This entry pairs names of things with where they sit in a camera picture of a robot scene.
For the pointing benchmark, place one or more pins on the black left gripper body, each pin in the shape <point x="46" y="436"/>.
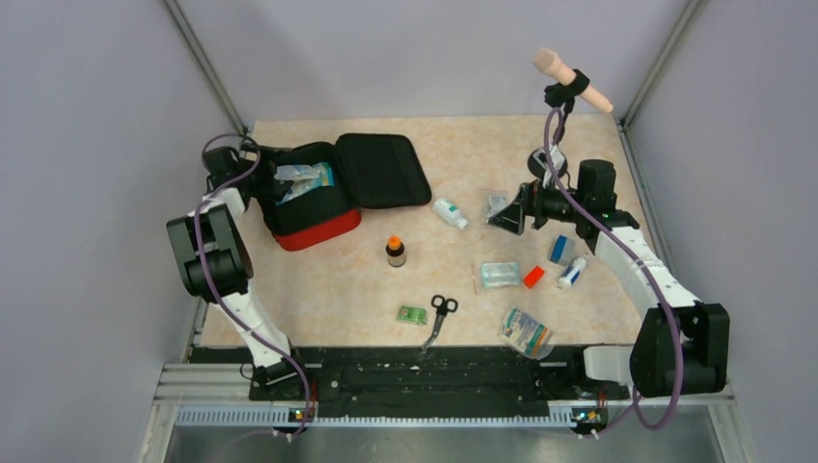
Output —
<point x="262" y="181"/>

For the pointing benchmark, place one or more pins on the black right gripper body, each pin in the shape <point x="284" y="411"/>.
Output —
<point x="550" y="204"/>

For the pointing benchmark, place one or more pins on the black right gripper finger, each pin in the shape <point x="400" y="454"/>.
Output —
<point x="517" y="204"/>
<point x="511" y="218"/>

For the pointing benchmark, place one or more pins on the clear bag wipe sachets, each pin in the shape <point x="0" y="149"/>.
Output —
<point x="493" y="201"/>

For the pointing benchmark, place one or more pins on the blue gauze packet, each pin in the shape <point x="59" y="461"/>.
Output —
<point x="304" y="179"/>

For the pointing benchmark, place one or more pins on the small teal pad packet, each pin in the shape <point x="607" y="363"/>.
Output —
<point x="493" y="275"/>

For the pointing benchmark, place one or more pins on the white bottle green label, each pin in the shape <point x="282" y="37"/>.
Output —
<point x="451" y="213"/>

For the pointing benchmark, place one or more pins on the white blue tube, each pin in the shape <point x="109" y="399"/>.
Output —
<point x="572" y="272"/>

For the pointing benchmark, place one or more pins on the bandage roll packet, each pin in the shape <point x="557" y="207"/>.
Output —
<point x="526" y="334"/>

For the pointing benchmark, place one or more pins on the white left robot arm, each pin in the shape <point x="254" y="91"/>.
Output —
<point x="214" y="264"/>

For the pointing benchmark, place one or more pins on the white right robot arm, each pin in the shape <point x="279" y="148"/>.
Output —
<point x="682" y="340"/>

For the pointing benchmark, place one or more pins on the red black medicine kit case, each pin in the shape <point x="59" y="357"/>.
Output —
<point x="372" y="171"/>

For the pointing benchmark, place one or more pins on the blue grey box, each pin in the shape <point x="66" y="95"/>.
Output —
<point x="562" y="252"/>

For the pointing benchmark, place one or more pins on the orange small box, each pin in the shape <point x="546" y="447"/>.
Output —
<point x="533" y="277"/>

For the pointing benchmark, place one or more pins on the black microphone stand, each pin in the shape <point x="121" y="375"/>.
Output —
<point x="562" y="96"/>

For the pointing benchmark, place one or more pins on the brown bottle orange cap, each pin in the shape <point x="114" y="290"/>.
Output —
<point x="396" y="252"/>

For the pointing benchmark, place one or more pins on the green wind oil box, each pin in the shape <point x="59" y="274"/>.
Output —
<point x="412" y="315"/>

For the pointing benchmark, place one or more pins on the beige microphone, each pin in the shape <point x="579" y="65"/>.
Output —
<point x="548" y="62"/>

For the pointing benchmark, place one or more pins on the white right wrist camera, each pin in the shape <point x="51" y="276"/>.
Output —
<point x="551" y="161"/>

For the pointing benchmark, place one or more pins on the black handled scissors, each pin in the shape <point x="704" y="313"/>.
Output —
<point x="442" y="306"/>

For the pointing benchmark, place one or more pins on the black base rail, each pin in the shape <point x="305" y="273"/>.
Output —
<point x="445" y="382"/>

